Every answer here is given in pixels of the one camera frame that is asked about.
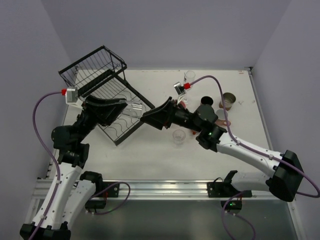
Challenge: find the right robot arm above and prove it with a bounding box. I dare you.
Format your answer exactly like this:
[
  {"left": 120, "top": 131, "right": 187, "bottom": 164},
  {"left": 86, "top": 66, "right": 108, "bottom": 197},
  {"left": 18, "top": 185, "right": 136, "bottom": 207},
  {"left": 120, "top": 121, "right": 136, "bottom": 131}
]
[{"left": 140, "top": 97, "right": 303, "bottom": 202}]

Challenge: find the black wire dish rack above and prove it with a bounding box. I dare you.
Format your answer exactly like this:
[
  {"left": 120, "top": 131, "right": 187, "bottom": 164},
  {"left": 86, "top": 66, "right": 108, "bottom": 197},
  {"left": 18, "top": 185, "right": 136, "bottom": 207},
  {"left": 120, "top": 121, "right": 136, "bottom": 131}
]
[{"left": 52, "top": 45, "right": 155, "bottom": 147}]

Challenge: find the white and brown tumbler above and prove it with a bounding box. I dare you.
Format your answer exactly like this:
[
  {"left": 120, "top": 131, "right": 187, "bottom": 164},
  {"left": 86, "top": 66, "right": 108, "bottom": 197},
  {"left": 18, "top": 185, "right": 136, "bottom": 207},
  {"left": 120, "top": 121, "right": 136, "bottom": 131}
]
[{"left": 219, "top": 92, "right": 236, "bottom": 111}]

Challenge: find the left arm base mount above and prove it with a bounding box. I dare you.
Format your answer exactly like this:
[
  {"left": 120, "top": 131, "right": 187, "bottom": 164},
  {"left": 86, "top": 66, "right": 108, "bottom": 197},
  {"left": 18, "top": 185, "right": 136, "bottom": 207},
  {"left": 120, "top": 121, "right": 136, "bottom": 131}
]
[{"left": 79, "top": 171, "right": 131, "bottom": 216}]

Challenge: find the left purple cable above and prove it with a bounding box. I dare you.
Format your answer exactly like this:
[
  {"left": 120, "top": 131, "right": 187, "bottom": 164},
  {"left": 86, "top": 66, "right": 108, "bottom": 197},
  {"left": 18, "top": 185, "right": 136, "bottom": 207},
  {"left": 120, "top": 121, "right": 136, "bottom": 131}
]
[{"left": 27, "top": 87, "right": 70, "bottom": 240}]

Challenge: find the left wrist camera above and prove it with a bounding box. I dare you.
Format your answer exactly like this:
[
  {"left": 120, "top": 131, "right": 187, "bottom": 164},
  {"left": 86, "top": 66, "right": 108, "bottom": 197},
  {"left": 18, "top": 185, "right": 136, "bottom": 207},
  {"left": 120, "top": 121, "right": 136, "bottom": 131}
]
[{"left": 64, "top": 86, "right": 83, "bottom": 109}]

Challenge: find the aluminium mounting rail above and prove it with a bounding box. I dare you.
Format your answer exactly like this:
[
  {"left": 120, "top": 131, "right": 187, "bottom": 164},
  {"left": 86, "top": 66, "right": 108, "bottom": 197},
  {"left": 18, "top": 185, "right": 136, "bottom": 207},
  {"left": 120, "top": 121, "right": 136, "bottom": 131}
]
[{"left": 32, "top": 179, "right": 279, "bottom": 201}]

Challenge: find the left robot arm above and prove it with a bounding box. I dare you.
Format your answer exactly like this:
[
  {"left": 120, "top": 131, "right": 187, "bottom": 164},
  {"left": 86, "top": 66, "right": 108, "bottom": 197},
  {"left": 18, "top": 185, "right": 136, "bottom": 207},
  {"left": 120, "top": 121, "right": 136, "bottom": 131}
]
[{"left": 20, "top": 96, "right": 128, "bottom": 240}]

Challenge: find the clear champagne flute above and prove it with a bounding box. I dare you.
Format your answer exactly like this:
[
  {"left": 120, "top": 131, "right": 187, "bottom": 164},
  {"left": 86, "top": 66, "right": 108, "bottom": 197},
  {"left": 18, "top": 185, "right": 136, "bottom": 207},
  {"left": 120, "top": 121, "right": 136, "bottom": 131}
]
[{"left": 183, "top": 70, "right": 196, "bottom": 105}]

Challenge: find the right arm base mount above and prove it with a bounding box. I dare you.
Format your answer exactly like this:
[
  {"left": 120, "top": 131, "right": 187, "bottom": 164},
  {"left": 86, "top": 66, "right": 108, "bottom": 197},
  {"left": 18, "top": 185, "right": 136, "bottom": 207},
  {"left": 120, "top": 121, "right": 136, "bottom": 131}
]
[{"left": 206, "top": 170, "right": 253, "bottom": 214}]

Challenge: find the clear faceted glass tumbler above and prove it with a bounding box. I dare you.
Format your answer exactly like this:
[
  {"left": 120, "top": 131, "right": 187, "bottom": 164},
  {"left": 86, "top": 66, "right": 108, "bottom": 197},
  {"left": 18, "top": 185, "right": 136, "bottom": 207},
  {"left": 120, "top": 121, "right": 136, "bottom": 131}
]
[{"left": 172, "top": 129, "right": 186, "bottom": 145}]

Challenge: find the pink plastic cup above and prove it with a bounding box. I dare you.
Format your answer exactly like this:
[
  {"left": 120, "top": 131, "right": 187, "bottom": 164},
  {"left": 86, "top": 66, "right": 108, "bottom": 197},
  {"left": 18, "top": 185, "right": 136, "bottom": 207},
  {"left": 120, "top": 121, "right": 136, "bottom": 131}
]
[{"left": 179, "top": 101, "right": 187, "bottom": 109}]

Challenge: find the clear glass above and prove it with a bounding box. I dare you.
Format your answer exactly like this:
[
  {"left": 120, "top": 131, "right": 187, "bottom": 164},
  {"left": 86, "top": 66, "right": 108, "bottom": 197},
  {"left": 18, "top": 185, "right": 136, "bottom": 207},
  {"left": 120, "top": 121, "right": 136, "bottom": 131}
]
[{"left": 121, "top": 101, "right": 144, "bottom": 119}]

